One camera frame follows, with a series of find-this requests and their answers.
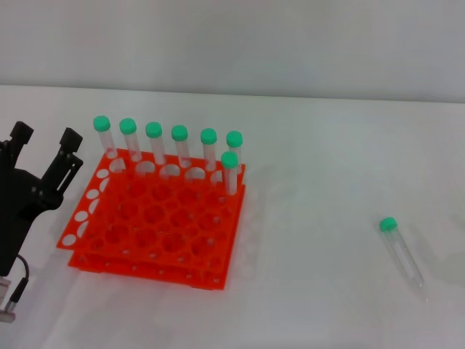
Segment green capped test tube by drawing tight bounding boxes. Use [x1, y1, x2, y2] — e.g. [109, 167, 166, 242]
[93, 115, 118, 161]
[145, 121, 166, 167]
[119, 117, 143, 164]
[226, 131, 243, 175]
[200, 127, 219, 172]
[171, 124, 193, 169]
[379, 217, 429, 302]
[221, 151, 239, 196]

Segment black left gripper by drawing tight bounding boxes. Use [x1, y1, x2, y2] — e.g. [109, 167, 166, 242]
[0, 121, 84, 277]

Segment orange test tube rack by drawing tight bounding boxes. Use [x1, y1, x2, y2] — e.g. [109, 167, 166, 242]
[56, 148, 248, 292]

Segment thin black cable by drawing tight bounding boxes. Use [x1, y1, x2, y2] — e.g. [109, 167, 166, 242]
[9, 256, 31, 302]

